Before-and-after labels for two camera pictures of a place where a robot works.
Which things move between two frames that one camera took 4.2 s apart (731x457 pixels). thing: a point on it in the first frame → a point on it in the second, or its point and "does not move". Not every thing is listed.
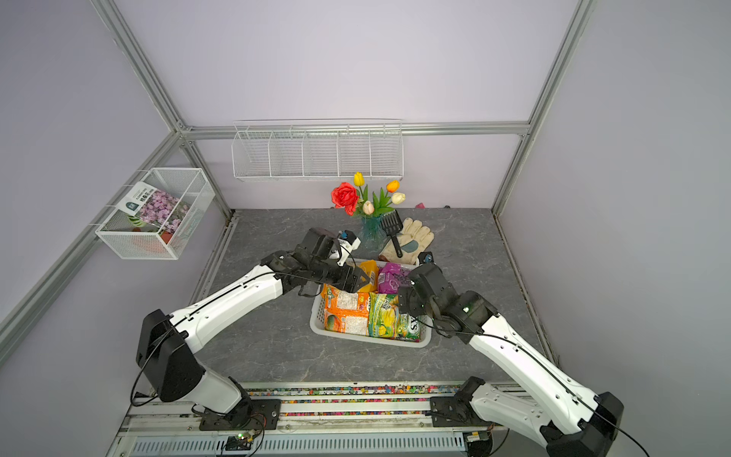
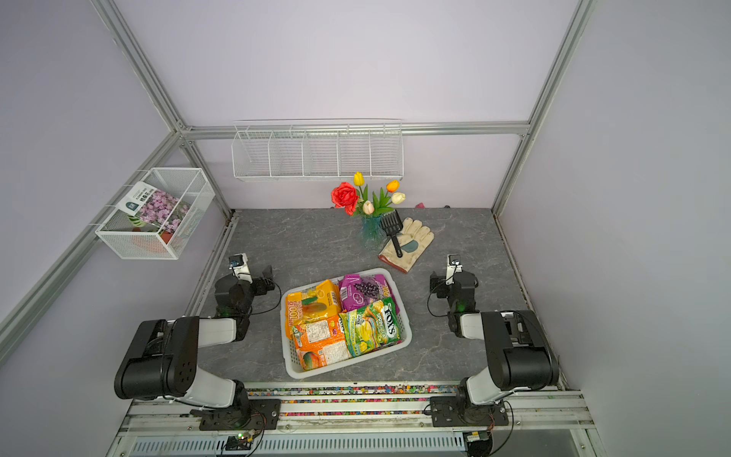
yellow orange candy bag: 369,268 → 311,304
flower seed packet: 156,208 does not move
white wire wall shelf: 318,149 does not move
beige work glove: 413,240 does not move
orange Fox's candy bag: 345,312 → 320,342
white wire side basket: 130,237 does not move
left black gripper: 351,286 → 261,288
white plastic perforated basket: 317,322 → 332,322
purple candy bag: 391,276 → 356,291
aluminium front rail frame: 354,419 does not move
